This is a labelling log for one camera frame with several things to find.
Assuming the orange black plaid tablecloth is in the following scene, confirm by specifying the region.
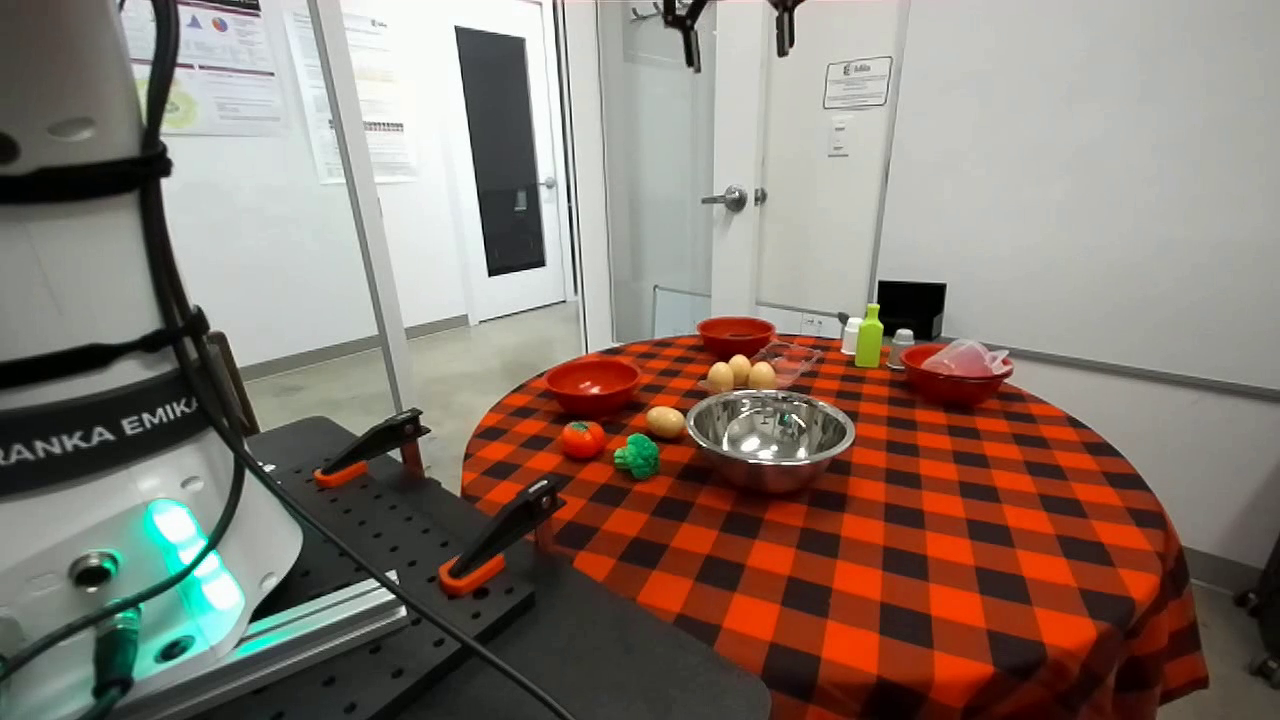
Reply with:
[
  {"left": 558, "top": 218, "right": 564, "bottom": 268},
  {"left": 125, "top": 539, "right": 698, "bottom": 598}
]
[{"left": 457, "top": 333, "right": 1216, "bottom": 720}]

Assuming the silver metal bowl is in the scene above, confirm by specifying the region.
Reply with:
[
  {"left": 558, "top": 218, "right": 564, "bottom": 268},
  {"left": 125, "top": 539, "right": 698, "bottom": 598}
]
[{"left": 684, "top": 387, "right": 860, "bottom": 501}]

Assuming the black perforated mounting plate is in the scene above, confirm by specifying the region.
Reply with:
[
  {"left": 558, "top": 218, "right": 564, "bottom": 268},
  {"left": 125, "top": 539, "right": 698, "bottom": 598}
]
[{"left": 195, "top": 411, "right": 776, "bottom": 720}]

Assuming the white door with dark window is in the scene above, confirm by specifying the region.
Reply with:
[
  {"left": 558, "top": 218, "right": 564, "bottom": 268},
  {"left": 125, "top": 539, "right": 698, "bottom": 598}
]
[{"left": 446, "top": 0, "right": 575, "bottom": 329}]

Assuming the paper wall poster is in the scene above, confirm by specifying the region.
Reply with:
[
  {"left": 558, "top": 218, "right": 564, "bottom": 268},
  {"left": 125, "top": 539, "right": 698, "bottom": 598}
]
[
  {"left": 173, "top": 0, "right": 288, "bottom": 136},
  {"left": 318, "top": 2, "right": 421, "bottom": 185}
]

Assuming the empty bright red bowl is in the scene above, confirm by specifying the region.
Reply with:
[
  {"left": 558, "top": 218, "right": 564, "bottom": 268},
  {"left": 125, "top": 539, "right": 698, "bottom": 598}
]
[{"left": 541, "top": 354, "right": 647, "bottom": 419}]

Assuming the black hanging hook tool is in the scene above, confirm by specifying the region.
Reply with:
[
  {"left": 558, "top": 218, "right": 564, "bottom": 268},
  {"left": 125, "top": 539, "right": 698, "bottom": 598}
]
[
  {"left": 764, "top": 0, "right": 810, "bottom": 58},
  {"left": 662, "top": 0, "right": 718, "bottom": 77}
]

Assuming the silver door handle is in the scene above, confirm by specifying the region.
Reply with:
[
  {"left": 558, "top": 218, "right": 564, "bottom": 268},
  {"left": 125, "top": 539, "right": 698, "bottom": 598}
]
[{"left": 698, "top": 185, "right": 772, "bottom": 217}]

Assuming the red bowl with dark contents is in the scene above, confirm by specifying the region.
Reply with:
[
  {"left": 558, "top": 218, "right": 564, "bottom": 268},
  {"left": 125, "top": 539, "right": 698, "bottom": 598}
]
[{"left": 698, "top": 310, "right": 781, "bottom": 360}]

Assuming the black orange bar clamp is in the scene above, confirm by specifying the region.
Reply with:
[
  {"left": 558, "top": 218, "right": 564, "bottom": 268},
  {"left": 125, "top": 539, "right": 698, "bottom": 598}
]
[
  {"left": 436, "top": 472, "right": 571, "bottom": 598},
  {"left": 312, "top": 405, "right": 434, "bottom": 496}
]

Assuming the red bowl holding plastic bag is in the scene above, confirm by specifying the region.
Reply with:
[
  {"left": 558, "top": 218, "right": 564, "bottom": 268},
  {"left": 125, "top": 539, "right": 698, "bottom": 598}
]
[{"left": 900, "top": 340, "right": 1021, "bottom": 411}]

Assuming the white printed door sign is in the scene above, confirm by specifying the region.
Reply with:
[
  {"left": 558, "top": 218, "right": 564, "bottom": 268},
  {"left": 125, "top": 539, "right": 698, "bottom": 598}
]
[{"left": 822, "top": 52, "right": 897, "bottom": 114}]

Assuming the green toy broccoli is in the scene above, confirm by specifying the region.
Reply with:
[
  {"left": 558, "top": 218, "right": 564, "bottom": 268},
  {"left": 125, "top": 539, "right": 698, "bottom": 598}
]
[{"left": 607, "top": 426, "right": 670, "bottom": 485}]

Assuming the white metal frame post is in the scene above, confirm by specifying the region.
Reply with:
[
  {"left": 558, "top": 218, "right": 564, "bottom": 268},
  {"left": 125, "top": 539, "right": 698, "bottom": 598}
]
[{"left": 310, "top": 0, "right": 417, "bottom": 417}]

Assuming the clear plastic egg tray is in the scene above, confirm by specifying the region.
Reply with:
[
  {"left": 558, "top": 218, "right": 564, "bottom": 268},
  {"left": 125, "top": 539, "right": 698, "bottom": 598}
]
[{"left": 706, "top": 336, "right": 826, "bottom": 396}]

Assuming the black wall holder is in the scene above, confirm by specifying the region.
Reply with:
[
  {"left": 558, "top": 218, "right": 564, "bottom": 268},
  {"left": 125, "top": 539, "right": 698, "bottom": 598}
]
[{"left": 875, "top": 275, "right": 953, "bottom": 345}]

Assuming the silver aluminium rail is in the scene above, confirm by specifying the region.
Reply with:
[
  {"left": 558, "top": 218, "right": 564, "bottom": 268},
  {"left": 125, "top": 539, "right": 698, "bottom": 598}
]
[{"left": 117, "top": 571, "right": 414, "bottom": 720}]

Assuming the clear pink plastic bag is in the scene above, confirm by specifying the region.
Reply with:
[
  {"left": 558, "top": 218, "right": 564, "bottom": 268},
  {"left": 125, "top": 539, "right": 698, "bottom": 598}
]
[{"left": 918, "top": 336, "right": 1013, "bottom": 381}]

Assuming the green plastic bottle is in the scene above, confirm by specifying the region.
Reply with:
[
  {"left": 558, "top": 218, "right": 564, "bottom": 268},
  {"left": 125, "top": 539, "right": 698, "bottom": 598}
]
[{"left": 853, "top": 301, "right": 889, "bottom": 372}]

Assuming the red toy tomato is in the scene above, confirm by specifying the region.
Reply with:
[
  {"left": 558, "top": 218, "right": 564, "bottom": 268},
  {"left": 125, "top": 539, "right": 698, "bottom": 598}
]
[{"left": 553, "top": 417, "right": 612, "bottom": 467}]

